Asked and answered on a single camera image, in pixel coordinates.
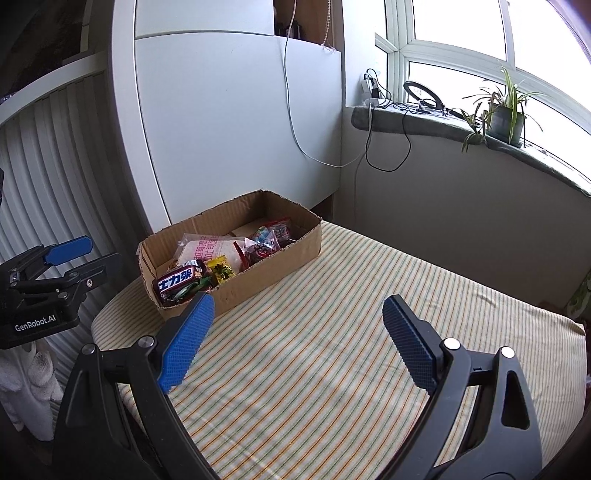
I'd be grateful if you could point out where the yellow candy packet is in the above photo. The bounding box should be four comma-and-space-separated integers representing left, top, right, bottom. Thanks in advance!
206, 257, 236, 282

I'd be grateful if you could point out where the white beaded cord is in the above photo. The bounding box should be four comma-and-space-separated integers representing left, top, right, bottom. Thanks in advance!
323, 0, 337, 52

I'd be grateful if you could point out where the white framed window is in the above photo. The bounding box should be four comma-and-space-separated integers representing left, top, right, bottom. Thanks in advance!
375, 0, 591, 171

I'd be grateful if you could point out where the wooden shelf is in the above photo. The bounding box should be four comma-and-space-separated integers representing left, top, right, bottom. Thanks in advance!
272, 0, 342, 47

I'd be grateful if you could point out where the white power strip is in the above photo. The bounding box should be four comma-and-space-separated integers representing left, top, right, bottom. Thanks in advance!
361, 69, 384, 108

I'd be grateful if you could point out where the brown cardboard box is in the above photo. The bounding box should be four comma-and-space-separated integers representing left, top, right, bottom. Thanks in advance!
137, 189, 322, 319

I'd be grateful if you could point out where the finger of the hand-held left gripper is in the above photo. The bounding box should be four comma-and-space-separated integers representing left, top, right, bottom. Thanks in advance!
9, 235, 93, 282
18, 252, 124, 302

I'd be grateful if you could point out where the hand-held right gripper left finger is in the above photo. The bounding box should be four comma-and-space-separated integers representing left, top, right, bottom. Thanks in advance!
52, 292, 220, 480

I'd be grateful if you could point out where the dark chocolate bar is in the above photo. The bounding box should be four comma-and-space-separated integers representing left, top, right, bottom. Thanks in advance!
152, 260, 211, 303

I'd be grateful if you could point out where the white cable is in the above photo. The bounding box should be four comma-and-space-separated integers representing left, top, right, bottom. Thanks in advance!
283, 0, 370, 169

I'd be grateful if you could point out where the black cable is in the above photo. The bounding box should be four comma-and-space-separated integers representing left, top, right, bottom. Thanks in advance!
365, 99, 413, 172

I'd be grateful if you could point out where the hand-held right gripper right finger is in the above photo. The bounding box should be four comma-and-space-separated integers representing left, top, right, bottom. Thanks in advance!
382, 294, 543, 480

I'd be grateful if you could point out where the white wardrobe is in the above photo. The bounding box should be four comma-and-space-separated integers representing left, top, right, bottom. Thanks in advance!
111, 0, 345, 236

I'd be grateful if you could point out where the black ring light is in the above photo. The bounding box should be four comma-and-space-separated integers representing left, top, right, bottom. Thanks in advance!
403, 80, 441, 112

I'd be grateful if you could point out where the red-edged clear plum packet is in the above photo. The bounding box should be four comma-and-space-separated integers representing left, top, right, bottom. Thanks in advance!
233, 240, 278, 271
272, 218, 296, 245

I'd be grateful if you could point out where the white ribbed panel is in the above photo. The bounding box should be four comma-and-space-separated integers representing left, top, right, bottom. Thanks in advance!
0, 69, 153, 370

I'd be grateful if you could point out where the sliced bread packet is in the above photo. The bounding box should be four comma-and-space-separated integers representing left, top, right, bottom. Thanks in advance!
178, 234, 245, 273

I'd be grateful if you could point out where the potted spider plant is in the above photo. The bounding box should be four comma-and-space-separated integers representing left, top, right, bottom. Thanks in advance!
461, 67, 548, 153

